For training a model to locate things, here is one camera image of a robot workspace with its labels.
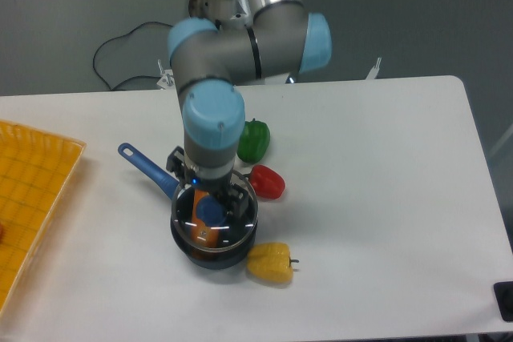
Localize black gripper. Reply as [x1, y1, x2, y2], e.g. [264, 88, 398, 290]
[166, 146, 249, 218]

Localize glass pot lid blue knob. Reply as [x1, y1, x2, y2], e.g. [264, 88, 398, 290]
[171, 169, 259, 254]

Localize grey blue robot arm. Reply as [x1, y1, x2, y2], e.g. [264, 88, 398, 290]
[168, 0, 332, 215]

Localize orange toy baguette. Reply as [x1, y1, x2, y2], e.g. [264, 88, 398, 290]
[190, 190, 225, 248]

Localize red toy bell pepper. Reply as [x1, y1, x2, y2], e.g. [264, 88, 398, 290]
[243, 164, 285, 199]

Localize green toy bell pepper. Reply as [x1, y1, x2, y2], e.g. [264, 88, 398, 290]
[236, 119, 271, 164]

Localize yellow toy bell pepper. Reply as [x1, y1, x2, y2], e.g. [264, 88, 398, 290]
[246, 243, 296, 284]

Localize yellow woven basket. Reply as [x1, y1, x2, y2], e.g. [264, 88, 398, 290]
[1, 120, 87, 311]

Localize black object table corner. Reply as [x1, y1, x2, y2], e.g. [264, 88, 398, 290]
[493, 281, 513, 322]

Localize dark pot blue handle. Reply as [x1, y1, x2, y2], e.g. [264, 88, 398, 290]
[118, 143, 256, 270]

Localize black floor cable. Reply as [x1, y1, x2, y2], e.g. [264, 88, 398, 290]
[92, 21, 180, 91]

